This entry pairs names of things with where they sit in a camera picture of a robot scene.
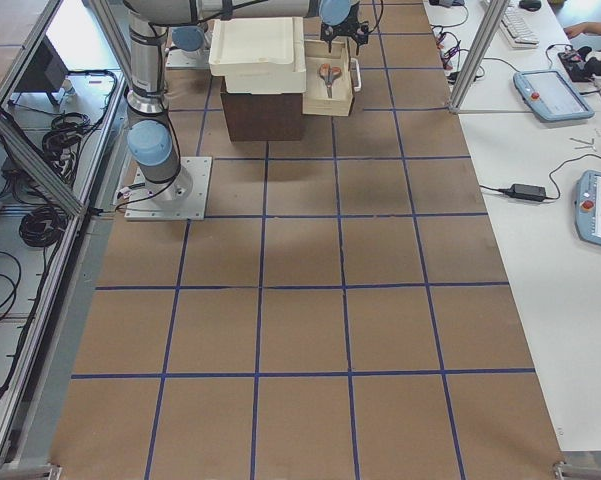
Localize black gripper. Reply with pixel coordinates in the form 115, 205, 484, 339
320, 14, 369, 55

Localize orange grey scissors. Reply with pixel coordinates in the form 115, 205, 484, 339
318, 63, 342, 99

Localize wooden drawer with white handle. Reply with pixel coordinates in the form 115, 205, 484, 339
303, 39, 362, 117

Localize dark brown drawer cabinet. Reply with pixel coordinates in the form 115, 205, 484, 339
220, 80, 304, 142

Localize cream plastic tray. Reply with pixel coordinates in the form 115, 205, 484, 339
209, 17, 305, 76

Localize cream plastic base box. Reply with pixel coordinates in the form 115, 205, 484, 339
225, 55, 306, 94

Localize white keyboard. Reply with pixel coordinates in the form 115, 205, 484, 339
499, 7, 539, 49

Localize blue teach pendant far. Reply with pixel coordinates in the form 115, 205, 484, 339
512, 69, 595, 122

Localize blue teach pendant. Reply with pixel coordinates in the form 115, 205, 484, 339
575, 170, 601, 246
512, 69, 595, 122

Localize black power adapter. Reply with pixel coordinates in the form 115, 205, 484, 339
498, 183, 548, 202

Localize blue teach pendant near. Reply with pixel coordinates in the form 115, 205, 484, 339
575, 170, 601, 246

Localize aluminium frame post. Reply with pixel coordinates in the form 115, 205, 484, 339
448, 0, 508, 114

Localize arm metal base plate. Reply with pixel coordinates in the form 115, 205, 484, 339
124, 157, 212, 221
166, 39, 209, 70

